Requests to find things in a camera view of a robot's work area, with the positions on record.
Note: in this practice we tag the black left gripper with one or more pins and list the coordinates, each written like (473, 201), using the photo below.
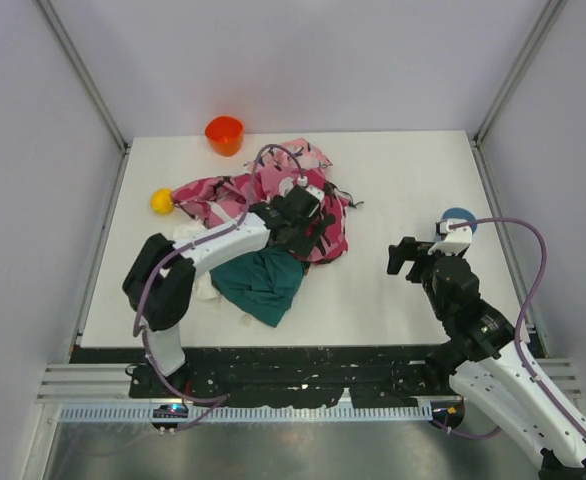
(299, 232)

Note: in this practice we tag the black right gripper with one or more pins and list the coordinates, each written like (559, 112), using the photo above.
(414, 256)

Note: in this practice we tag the pink camouflage garment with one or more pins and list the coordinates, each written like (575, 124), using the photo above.
(216, 200)

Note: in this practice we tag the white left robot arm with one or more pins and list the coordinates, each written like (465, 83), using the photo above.
(160, 282)

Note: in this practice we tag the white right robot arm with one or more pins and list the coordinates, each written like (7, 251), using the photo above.
(485, 363)

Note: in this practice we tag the light pink patterned cloth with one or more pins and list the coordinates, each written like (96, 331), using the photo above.
(290, 154)

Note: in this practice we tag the white cloth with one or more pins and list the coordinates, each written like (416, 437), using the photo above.
(209, 304)

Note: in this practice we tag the blue plastic cup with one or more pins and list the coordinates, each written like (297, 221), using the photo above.
(465, 217)

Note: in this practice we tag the teal green shorts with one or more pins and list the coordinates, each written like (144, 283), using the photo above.
(262, 284)

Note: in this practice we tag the orange plastic cup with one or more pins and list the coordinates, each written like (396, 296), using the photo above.
(225, 135)

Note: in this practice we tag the yellow lemon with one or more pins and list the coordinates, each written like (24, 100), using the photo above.
(161, 201)

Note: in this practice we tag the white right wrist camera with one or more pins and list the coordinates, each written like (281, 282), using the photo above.
(448, 246)

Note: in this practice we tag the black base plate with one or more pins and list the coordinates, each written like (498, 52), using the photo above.
(298, 377)

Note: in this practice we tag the left aluminium frame post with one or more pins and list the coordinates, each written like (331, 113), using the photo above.
(72, 54)

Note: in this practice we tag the aluminium frame post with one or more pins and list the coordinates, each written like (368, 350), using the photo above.
(533, 42)
(72, 54)

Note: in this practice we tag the right aluminium frame post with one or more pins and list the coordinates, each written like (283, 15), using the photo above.
(533, 42)

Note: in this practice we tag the white slotted cable duct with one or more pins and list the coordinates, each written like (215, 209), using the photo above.
(342, 412)

